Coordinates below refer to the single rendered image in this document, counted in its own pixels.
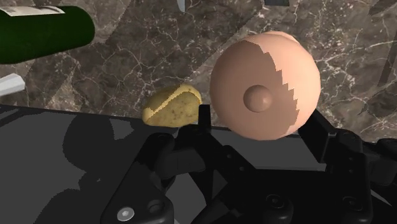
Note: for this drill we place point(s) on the yellow-brown potato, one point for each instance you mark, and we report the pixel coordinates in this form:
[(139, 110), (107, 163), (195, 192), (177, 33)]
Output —
[(173, 107)]

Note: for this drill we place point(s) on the peach round knobbed object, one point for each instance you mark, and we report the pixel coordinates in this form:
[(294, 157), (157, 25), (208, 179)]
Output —
[(257, 90)]

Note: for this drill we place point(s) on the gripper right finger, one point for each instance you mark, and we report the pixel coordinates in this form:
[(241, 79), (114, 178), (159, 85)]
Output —
[(350, 161)]

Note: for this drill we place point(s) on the pale knife blade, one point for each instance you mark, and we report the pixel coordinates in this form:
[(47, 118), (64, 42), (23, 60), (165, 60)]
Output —
[(181, 4)]

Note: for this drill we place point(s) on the dark robot stand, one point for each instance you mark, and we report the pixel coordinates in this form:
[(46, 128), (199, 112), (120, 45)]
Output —
[(37, 155)]

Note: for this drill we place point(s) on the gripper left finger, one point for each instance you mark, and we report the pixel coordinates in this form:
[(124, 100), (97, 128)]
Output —
[(145, 192)]

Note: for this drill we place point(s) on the white flat object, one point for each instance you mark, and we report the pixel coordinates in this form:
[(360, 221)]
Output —
[(11, 84)]

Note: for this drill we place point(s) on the dark grey flat object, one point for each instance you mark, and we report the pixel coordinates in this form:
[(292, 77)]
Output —
[(276, 2)]

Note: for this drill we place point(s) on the dark green bottle white label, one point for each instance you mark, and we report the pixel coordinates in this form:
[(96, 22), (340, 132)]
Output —
[(43, 34)]

